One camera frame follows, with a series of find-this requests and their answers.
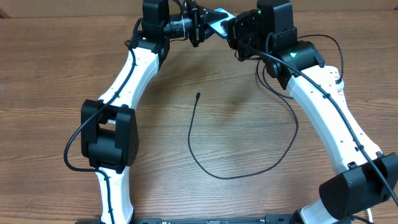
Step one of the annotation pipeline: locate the blue Galaxy smartphone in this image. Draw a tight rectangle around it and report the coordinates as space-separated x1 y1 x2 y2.
209 7 236 39

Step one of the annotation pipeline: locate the black USB charging cable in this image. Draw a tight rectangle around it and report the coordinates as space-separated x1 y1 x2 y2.
187 33 345 180

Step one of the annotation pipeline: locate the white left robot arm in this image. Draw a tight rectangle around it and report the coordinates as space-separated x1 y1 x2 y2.
80 1 233 223

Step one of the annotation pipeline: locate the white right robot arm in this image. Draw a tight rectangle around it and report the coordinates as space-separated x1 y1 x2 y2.
222 1 397 223

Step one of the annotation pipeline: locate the white charger adapter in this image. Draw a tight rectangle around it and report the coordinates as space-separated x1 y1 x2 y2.
333 76 345 91

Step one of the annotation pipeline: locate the white power strip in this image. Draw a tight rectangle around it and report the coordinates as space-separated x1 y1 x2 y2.
321 65 345 98

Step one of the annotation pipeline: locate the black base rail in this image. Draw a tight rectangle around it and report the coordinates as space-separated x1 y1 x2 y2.
74 213 299 224

